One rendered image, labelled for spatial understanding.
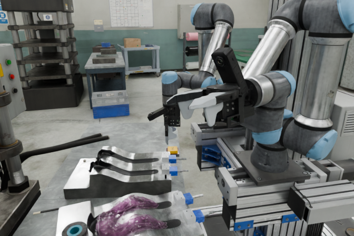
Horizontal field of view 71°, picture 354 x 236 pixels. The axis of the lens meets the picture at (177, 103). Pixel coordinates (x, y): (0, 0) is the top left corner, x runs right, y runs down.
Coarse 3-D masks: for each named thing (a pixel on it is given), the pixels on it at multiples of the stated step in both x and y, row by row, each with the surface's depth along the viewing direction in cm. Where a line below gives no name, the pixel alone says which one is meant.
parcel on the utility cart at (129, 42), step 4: (124, 40) 661; (128, 40) 651; (132, 40) 654; (136, 40) 658; (140, 40) 662; (124, 44) 668; (128, 44) 654; (132, 44) 657; (136, 44) 661; (140, 44) 666
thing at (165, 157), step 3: (162, 153) 133; (165, 153) 133; (168, 153) 133; (162, 156) 130; (165, 156) 130; (168, 156) 130; (171, 156) 132; (174, 156) 132; (162, 159) 129; (165, 159) 129; (168, 159) 129; (171, 159) 130; (174, 159) 130; (177, 159) 132; (180, 159) 132; (183, 159) 132; (171, 162) 130; (174, 162) 131
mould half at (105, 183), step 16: (80, 160) 137; (96, 160) 137; (112, 160) 125; (160, 160) 131; (80, 176) 123; (96, 176) 113; (112, 176) 114; (128, 176) 118; (144, 176) 118; (160, 176) 118; (64, 192) 115; (80, 192) 115; (96, 192) 116; (112, 192) 116; (128, 192) 116; (144, 192) 117
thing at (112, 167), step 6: (102, 150) 129; (108, 150) 131; (114, 156) 129; (120, 156) 131; (96, 162) 129; (102, 162) 120; (132, 162) 131; (138, 162) 131; (144, 162) 130; (90, 168) 124; (108, 168) 117; (114, 168) 121; (120, 168) 122; (126, 174) 120; (132, 174) 121; (138, 174) 121; (144, 174) 120
